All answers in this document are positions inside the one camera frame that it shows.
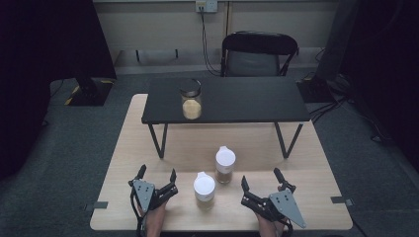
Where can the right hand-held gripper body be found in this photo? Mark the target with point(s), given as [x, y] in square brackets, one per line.
[288, 205]

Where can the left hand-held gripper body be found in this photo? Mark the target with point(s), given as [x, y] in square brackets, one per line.
[145, 194]

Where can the black-lid glass jar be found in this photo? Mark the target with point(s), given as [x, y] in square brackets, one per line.
[191, 105]

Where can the black shelf with metal legs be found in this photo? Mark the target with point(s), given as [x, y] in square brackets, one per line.
[237, 98]

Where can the person's right hand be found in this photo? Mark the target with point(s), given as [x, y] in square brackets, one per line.
[268, 227]

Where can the person's left hand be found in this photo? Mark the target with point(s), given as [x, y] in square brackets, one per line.
[154, 222]

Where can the white-lid jar with brown contents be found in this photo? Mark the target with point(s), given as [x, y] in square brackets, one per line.
[225, 164]

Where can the white-lid jar with yellow contents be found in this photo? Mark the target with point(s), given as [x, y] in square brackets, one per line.
[204, 191]

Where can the grey tape strip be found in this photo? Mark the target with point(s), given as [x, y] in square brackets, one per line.
[341, 200]
[97, 205]

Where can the black stand base yellow tape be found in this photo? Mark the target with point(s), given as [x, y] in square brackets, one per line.
[90, 92]

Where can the black folding chair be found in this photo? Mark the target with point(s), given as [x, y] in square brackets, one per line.
[258, 44]

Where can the black curtain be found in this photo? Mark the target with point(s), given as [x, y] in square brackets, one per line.
[39, 65]
[385, 65]

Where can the grey curtain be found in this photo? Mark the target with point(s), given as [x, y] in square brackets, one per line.
[339, 36]

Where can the white wall socket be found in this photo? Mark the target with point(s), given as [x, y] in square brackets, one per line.
[207, 5]

